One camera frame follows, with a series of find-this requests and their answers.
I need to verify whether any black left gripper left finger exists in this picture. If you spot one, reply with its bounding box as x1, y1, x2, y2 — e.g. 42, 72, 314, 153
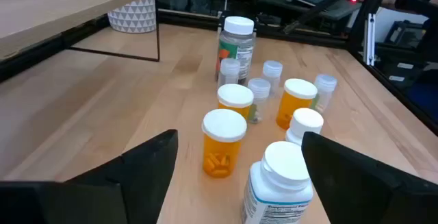
0, 129, 179, 224

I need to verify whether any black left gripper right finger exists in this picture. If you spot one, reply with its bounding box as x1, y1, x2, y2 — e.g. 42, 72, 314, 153
300, 131, 438, 224

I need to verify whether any clear bottle white cap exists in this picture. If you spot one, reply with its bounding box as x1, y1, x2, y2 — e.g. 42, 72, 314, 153
241, 140, 314, 224

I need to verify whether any small white Excedrin bottle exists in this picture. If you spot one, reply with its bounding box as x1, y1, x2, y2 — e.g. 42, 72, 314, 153
285, 107, 324, 147

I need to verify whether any orange pill bottle white cap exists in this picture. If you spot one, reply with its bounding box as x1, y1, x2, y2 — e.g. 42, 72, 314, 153
216, 83, 255, 121
275, 78, 318, 131
201, 108, 248, 179

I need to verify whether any small clear plastic bottle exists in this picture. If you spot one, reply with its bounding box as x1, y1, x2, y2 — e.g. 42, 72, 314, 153
261, 60, 284, 97
310, 73, 338, 114
217, 58, 241, 90
246, 77, 272, 125

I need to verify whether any large clear bottle green label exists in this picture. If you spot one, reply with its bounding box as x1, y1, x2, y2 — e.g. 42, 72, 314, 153
215, 16, 257, 86

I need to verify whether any white pot grey triangle pattern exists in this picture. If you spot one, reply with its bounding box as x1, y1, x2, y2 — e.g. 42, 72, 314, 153
107, 0, 157, 34

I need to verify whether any wooden shelf black metal frame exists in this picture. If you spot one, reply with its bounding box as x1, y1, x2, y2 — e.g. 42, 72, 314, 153
0, 0, 161, 62

